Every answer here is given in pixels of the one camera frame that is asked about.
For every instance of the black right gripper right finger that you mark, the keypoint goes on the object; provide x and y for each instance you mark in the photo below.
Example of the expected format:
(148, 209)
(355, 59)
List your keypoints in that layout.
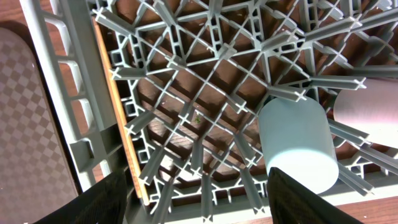
(291, 202)

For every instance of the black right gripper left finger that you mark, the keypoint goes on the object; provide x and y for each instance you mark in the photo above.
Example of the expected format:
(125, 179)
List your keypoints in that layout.
(105, 202)

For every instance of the light blue plastic cup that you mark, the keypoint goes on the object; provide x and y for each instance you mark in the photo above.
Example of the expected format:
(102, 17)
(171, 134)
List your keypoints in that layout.
(296, 138)

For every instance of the pink plastic cup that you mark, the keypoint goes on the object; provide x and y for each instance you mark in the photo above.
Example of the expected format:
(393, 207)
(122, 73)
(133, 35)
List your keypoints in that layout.
(372, 110)

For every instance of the wooden chopstick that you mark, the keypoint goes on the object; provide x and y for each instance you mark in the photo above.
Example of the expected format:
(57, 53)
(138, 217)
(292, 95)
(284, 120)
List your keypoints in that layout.
(129, 149)

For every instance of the grey dishwasher rack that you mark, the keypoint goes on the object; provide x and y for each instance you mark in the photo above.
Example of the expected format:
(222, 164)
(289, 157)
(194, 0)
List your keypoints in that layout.
(192, 77)

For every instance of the dark brown serving tray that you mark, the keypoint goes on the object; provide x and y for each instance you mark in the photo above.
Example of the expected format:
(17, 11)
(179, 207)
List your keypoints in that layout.
(35, 175)

